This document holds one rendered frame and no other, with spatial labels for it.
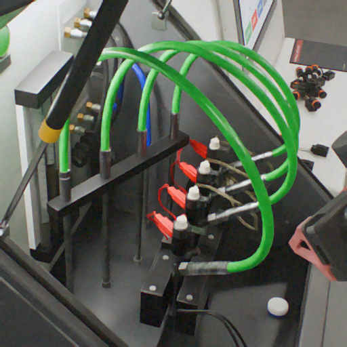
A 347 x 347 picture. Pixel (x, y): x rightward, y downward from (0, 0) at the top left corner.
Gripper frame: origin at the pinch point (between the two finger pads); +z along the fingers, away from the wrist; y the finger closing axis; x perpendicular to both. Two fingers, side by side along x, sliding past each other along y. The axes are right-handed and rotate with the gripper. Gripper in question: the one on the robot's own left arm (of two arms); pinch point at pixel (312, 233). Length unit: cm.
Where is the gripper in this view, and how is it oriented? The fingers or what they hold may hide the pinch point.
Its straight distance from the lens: 76.5
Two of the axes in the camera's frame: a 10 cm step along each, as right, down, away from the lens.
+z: -3.7, 1.6, 9.2
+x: 5.5, 8.3, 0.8
